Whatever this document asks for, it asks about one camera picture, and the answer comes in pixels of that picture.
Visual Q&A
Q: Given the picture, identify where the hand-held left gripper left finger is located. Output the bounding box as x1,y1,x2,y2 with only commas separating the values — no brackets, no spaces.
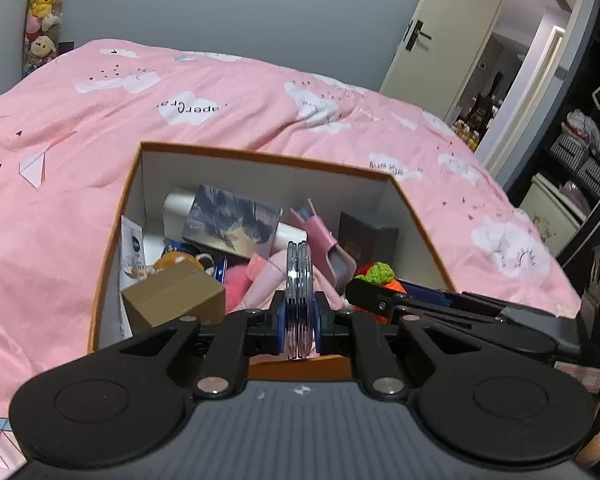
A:
110,290,287,401

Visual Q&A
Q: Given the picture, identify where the small brown cardboard box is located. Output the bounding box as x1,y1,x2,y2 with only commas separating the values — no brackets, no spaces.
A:
120,261,227,337

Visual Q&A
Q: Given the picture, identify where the white cream packet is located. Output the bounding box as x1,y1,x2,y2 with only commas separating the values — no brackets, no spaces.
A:
119,215,148,282

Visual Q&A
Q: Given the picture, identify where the grey woven storage basket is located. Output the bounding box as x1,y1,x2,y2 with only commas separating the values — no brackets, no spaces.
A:
577,157,600,196
550,135,593,171

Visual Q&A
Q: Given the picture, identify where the glossy picture card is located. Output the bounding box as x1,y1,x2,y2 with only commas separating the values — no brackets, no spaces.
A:
181,183,284,261

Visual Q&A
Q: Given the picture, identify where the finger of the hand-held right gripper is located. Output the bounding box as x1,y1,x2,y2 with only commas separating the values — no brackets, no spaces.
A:
405,281,512,314
346,277,502,325

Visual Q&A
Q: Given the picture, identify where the white rectangular box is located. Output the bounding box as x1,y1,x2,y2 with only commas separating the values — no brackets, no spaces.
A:
163,186,308,257

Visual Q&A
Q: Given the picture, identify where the orange cardboard box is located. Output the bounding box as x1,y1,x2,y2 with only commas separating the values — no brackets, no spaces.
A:
86,141,457,382

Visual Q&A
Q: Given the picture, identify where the white cabinet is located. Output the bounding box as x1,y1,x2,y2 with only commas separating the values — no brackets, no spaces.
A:
519,172,588,257

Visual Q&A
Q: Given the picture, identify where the cream door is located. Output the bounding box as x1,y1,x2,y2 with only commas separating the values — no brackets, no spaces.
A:
379,0,512,122

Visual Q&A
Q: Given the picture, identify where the pink printed blanket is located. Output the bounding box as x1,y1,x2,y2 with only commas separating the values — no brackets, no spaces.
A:
0,37,583,471

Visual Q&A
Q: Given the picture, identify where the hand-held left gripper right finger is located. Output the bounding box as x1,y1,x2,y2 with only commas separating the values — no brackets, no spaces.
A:
313,291,487,401

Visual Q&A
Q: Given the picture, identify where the small orange plush toy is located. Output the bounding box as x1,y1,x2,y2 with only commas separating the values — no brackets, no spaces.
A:
150,247,215,277

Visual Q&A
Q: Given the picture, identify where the dark rectangular case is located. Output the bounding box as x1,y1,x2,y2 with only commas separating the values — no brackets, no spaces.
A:
337,211,401,267

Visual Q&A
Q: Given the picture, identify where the clear round disc stack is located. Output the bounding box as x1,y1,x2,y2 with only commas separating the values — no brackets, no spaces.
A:
284,241,315,361

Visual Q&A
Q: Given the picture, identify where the pink printed card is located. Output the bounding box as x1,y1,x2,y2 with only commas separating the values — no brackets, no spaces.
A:
554,360,600,395

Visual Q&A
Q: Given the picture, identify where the dark blue round tin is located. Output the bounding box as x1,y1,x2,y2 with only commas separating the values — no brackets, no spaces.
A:
162,241,198,257

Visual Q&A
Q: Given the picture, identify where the white plastic bag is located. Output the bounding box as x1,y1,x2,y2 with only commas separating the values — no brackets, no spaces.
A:
565,109,600,153

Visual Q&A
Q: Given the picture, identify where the black door handle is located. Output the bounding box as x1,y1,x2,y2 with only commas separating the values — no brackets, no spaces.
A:
404,19,433,52

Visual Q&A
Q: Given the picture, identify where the orange crochet fruit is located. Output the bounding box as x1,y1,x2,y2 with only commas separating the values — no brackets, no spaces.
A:
352,261,407,296

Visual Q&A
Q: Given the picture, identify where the pink leather card holder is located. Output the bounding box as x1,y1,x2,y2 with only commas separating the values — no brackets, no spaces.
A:
286,198,359,283

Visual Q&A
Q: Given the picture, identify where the row of small bottles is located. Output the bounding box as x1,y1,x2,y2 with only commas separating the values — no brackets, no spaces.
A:
451,117,482,153

